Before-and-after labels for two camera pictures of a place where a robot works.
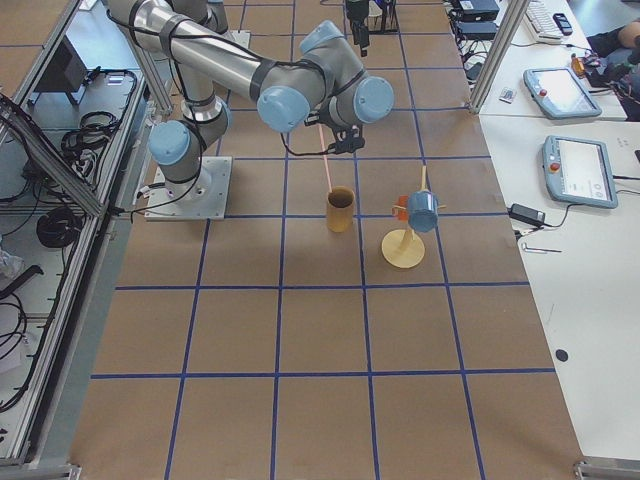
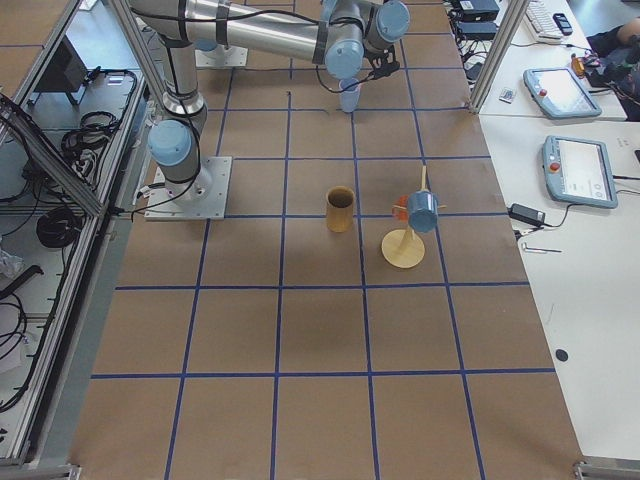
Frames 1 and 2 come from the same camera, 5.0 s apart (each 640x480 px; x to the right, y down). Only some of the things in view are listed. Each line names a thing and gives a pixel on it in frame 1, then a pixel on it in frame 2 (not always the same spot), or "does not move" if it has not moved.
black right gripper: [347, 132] -> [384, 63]
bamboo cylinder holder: [340, 208] does not move
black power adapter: [526, 214] does not move
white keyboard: [544, 21] does not move
